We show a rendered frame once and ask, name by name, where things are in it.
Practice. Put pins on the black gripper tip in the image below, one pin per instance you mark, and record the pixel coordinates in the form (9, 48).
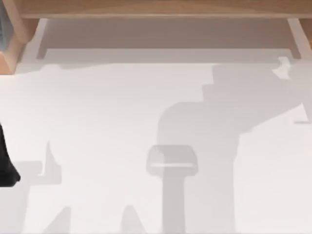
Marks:
(6, 168)

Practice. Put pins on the pale wooden drawer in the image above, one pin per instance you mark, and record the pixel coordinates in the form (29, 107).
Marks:
(17, 36)

